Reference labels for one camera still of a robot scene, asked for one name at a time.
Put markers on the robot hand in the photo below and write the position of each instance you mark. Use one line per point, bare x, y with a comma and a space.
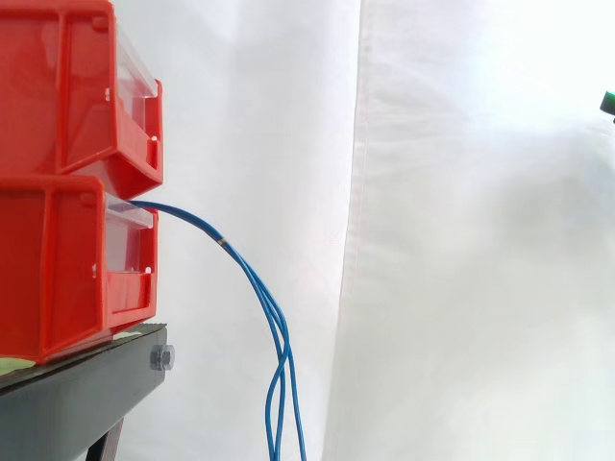
609, 102

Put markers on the red plastic bin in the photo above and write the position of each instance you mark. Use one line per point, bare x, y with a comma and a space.
33, 86
48, 269

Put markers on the black metal stand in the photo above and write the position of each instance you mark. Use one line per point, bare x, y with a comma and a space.
72, 403

